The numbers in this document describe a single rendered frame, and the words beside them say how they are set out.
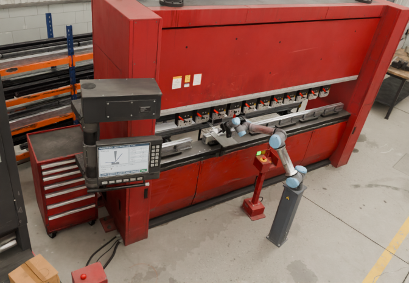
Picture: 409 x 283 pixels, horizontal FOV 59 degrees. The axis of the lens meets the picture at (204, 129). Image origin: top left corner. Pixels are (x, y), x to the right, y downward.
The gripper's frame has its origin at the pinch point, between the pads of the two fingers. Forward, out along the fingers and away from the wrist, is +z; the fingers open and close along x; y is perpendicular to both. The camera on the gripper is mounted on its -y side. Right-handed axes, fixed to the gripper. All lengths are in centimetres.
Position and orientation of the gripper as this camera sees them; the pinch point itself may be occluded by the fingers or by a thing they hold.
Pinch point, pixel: (220, 132)
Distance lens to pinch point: 380.0
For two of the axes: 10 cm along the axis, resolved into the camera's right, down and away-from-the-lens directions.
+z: -4.4, 3.1, 8.4
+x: -8.4, 1.9, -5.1
